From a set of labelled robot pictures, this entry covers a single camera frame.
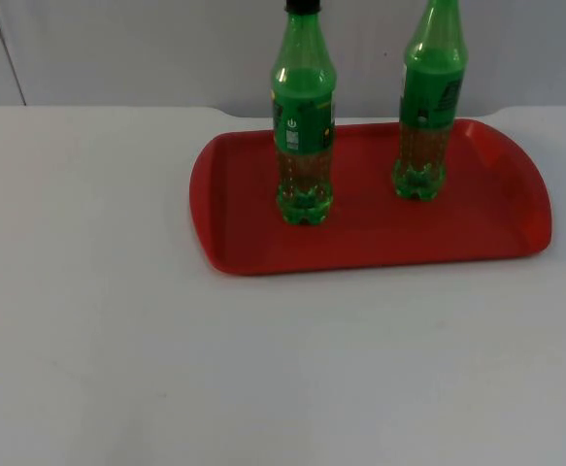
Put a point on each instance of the red plastic tray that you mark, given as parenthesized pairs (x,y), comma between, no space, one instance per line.
(384,233)

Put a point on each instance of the green plastic bottle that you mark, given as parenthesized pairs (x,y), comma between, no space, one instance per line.
(428,111)
(304,131)

